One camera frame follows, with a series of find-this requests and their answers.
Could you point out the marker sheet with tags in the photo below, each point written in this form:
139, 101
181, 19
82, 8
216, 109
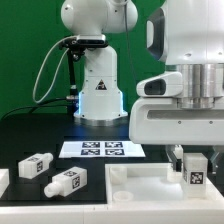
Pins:
72, 149

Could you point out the white square tabletop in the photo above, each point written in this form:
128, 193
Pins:
153, 182

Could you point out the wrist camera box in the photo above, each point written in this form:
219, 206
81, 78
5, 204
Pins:
168, 84

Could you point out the black camera on stand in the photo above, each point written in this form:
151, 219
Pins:
82, 42

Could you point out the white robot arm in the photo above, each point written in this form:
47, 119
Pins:
182, 106

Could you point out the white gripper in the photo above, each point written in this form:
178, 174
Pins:
158, 121

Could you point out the white obstacle wall frame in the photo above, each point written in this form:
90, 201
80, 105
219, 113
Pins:
116, 213

